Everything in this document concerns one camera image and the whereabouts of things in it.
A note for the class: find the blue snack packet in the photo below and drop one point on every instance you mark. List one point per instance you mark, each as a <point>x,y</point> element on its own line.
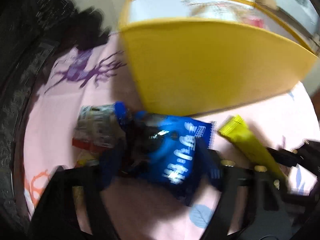
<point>175,152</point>

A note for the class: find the pink printed blanket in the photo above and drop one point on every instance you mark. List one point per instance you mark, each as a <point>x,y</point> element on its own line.
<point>100,85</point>

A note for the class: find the yellow cardboard box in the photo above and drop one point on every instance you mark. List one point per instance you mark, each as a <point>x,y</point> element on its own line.
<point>205,65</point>

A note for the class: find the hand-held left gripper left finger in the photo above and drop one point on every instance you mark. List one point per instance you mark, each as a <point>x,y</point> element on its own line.
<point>108,166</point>

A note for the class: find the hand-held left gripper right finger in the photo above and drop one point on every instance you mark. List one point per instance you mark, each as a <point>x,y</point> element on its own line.
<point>212,170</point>

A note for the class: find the clear cookie bag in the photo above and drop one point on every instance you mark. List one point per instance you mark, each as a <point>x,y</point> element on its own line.
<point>97,127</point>

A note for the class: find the dark carved wooden furniture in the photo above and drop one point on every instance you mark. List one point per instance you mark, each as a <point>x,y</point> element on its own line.
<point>15,80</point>

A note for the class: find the long yellow snack packet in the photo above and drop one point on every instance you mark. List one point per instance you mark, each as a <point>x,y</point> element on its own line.
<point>247,142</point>

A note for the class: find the red snack packet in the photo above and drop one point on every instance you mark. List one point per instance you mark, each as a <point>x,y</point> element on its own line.
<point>255,21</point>

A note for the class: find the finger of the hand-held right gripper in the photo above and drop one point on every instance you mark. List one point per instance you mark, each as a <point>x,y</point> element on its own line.
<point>282,157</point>

